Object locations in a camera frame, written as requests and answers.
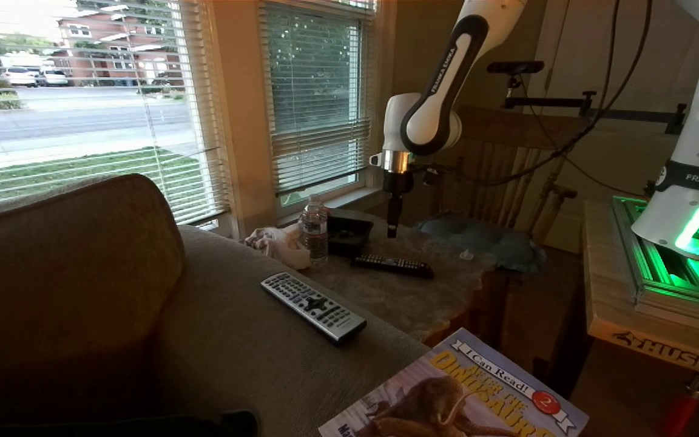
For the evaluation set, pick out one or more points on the clear plastic water bottle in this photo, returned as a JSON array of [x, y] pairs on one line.
[[314, 234]]

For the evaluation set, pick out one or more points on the wooden spindle back chair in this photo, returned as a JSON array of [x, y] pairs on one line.
[[512, 161]]

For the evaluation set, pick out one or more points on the silver remote control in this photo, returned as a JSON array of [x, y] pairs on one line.
[[314, 308]]

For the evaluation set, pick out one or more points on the grey fabric sofa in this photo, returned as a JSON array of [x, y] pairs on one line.
[[84, 325]]

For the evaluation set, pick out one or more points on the Husky work table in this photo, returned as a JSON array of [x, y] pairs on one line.
[[649, 331]]

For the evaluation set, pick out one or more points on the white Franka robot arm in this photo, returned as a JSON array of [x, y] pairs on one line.
[[435, 93]]

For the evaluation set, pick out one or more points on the black plastic tray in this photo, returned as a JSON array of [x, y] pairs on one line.
[[351, 234]]

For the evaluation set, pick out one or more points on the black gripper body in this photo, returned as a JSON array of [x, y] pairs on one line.
[[399, 190]]

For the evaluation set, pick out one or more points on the black remote control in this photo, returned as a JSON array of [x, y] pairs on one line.
[[395, 267]]

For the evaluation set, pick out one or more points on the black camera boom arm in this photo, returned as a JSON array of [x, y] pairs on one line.
[[560, 104]]

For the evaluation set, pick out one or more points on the narrow white window blinds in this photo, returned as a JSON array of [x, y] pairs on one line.
[[317, 99]]

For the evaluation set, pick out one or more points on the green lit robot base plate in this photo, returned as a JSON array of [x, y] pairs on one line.
[[674, 271]]

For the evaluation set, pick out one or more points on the wide white window blinds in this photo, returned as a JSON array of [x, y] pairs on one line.
[[84, 123]]

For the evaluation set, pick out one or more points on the black stereo camera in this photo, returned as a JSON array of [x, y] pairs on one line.
[[516, 69]]

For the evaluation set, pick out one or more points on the white crumpled plastic bag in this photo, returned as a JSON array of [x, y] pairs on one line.
[[280, 245]]

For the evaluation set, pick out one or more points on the dinosaur magazine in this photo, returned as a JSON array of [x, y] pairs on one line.
[[463, 393]]

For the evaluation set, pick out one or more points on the red brick building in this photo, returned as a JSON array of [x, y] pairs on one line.
[[120, 44]]

